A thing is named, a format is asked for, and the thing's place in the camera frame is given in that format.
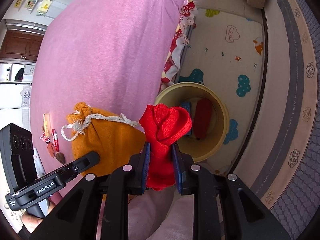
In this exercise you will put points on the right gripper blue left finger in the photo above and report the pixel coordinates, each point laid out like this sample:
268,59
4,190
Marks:
145,168

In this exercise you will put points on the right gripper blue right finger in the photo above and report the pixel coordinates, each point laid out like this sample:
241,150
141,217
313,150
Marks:
179,167

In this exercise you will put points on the orange drawstring pouch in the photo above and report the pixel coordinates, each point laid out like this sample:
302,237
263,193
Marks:
114,137

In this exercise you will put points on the red cloth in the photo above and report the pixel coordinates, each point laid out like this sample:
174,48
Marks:
163,126

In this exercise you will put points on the gold cardboard box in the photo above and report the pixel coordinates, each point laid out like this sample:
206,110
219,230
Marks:
47,125

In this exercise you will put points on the yellow trash bin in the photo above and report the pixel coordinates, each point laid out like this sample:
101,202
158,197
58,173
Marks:
208,113

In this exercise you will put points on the person's left hand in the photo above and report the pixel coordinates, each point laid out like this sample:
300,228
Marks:
30,222

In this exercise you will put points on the salmon pink cloth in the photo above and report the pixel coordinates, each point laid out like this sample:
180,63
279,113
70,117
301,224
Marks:
51,149

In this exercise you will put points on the red white chip bag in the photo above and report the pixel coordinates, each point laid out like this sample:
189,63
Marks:
44,138

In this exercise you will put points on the brown balled sock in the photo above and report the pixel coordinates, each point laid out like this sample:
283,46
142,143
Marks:
60,157

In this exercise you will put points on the red snack wrapper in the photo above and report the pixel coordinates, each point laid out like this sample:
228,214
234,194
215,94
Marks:
56,140

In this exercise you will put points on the white wardrobe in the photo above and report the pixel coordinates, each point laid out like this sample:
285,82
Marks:
16,83

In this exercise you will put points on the patterned floor rug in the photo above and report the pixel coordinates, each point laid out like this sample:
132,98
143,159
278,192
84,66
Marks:
280,163

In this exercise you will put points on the pink bed sheet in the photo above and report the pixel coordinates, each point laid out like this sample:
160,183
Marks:
109,54

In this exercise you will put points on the cartoon play mat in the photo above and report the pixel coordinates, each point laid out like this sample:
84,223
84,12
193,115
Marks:
225,54

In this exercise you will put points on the red patterned bed skirt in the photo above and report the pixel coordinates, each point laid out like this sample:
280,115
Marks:
172,65

